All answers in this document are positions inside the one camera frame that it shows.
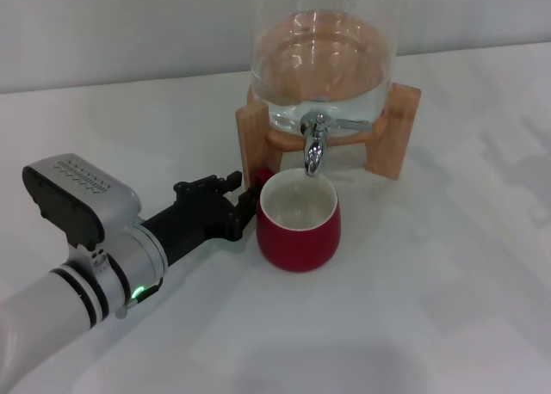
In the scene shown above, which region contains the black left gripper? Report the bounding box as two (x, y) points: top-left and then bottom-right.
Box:
(139, 169), (260, 266)

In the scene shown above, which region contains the red ceramic cup white inside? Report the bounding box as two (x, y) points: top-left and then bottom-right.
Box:
(253, 168), (344, 274)

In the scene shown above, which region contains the chrome faucet with lever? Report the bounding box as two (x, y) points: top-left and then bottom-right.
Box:
(299, 108), (372, 178)

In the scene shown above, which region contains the light wooden dispenser stand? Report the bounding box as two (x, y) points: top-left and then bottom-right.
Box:
(234, 82), (422, 193)

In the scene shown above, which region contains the clear glass water dispenser jar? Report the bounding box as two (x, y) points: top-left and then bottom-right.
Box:
(248, 0), (408, 135)

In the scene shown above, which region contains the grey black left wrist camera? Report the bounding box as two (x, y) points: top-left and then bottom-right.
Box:
(22, 153), (142, 251)

